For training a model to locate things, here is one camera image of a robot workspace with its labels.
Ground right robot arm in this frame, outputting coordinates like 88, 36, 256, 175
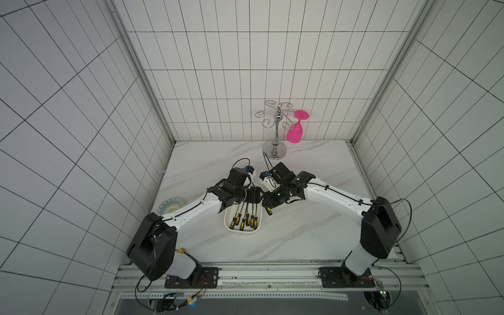
259, 162, 402, 277

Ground pink plastic wine glass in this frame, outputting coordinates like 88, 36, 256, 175
286, 110, 310, 144

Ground chrome glass holder stand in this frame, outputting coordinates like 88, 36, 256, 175
255, 100, 293, 160

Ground patterned round plate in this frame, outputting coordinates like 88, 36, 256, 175
156, 198, 185, 216

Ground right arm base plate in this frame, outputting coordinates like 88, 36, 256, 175
318, 267, 375, 289

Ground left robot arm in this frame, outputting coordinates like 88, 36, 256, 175
127, 166, 262, 284

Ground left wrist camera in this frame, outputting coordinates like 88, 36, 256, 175
243, 165, 256, 178

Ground file tool yellow black handle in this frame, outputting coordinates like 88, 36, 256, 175
230, 203, 243, 230

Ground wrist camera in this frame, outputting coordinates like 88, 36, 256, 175
243, 165, 256, 178
259, 171, 278, 192

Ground aluminium mounting rail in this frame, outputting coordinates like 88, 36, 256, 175
112, 260, 430, 301

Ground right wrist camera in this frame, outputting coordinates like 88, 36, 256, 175
259, 171, 278, 192

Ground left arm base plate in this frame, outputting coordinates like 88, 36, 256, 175
164, 266, 220, 289

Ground white plastic storage box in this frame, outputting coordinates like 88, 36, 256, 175
223, 203, 263, 234

